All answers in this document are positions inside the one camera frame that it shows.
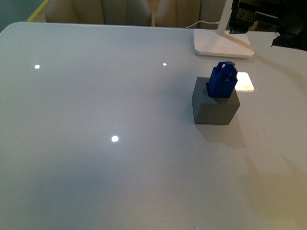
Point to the right beige upholstered chair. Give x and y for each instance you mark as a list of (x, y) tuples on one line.
[(177, 13)]

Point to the white desk lamp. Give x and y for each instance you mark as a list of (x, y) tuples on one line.
[(221, 43)]

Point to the blue plastic part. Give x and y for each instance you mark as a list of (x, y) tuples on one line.
[(223, 80)]

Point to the left beige upholstered chair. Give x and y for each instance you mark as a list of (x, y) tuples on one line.
[(110, 12)]

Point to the beige upholstered chair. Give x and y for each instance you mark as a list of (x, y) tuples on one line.
[(110, 12), (177, 13)]

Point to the gray cube base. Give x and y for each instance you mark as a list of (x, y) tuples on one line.
[(214, 111)]

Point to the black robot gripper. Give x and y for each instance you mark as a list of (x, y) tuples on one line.
[(263, 14)]

